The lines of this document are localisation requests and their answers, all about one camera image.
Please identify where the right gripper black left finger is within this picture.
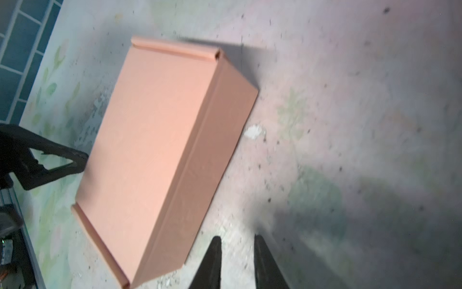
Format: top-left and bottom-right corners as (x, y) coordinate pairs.
(189, 236), (222, 289)

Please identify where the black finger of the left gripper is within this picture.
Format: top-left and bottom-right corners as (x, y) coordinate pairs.
(1, 124), (89, 190)

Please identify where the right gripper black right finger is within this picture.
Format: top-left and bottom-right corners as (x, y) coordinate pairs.
(254, 235), (289, 289)

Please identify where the orange paper box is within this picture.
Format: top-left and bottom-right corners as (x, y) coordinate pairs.
(71, 37), (258, 289)

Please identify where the aluminium front rail frame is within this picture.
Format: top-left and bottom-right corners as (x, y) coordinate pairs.
(1, 189), (46, 289)

